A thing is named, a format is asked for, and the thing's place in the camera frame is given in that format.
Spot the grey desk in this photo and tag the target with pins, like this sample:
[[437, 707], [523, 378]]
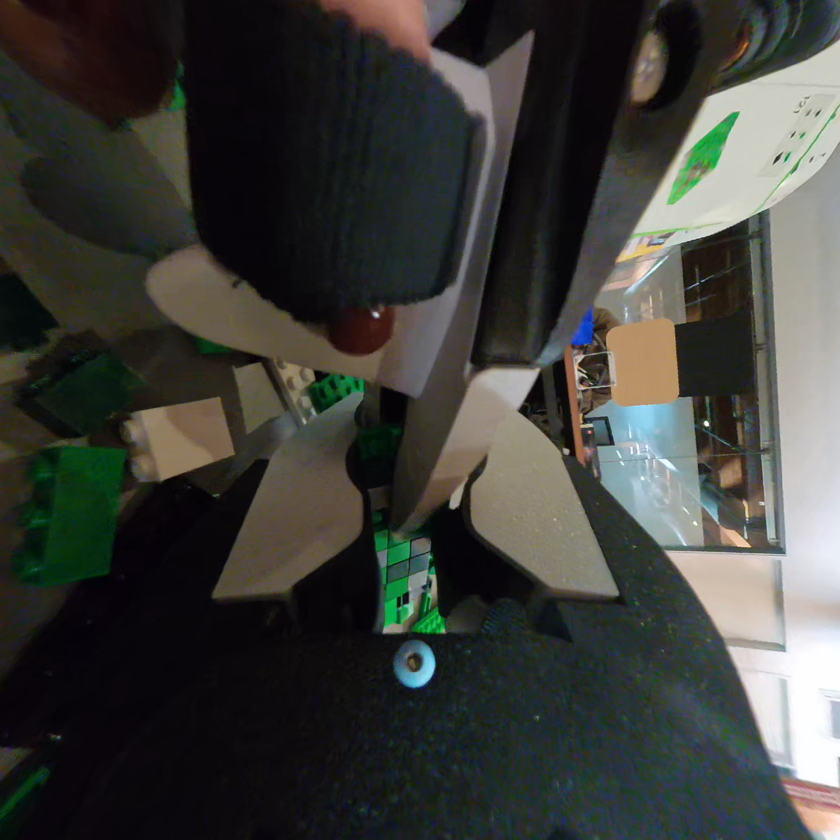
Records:
[[39, 131]]

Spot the blue plastic bin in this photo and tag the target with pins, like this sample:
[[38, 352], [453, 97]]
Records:
[[582, 327]]

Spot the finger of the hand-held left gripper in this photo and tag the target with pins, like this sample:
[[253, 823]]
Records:
[[439, 426], [508, 390]]

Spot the large green brick box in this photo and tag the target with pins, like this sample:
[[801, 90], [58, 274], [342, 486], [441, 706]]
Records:
[[400, 558]]

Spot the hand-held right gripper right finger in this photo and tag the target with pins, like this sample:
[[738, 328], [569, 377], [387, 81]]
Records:
[[531, 518]]

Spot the person's left hand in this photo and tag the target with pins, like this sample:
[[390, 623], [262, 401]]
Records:
[[394, 19]]

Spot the wooden edged table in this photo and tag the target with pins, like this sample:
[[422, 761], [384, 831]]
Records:
[[571, 420]]

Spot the white studded plate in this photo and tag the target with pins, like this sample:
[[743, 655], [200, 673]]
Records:
[[295, 387]]

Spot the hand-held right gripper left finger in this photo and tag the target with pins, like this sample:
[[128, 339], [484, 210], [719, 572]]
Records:
[[302, 518]]

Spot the small black screen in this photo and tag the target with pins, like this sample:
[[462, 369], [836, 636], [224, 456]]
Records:
[[600, 433]]

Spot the instruction booklet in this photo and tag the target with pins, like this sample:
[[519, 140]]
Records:
[[754, 164]]

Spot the clear acrylic stand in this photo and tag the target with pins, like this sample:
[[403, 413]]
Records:
[[594, 369]]

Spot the pile of green bricks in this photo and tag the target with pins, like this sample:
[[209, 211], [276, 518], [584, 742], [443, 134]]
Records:
[[72, 518]]

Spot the white brick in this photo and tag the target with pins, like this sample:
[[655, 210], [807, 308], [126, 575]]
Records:
[[184, 436]]

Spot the yellow printed box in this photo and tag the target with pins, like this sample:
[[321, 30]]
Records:
[[646, 246]]

